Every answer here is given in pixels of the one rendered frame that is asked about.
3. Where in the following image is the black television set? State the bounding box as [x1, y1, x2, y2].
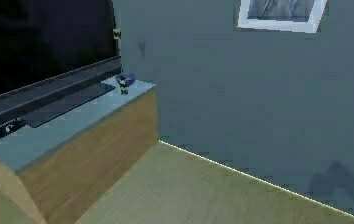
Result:
[0, 0, 123, 132]

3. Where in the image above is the small blue object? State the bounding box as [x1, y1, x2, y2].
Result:
[115, 72, 137, 96]

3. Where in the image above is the black remote control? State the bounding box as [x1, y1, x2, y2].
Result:
[0, 117, 27, 140]

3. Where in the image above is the wooden television cabinet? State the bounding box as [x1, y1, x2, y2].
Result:
[0, 75, 160, 224]

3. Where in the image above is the white framed wall picture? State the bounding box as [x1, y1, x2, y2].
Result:
[236, 0, 329, 34]

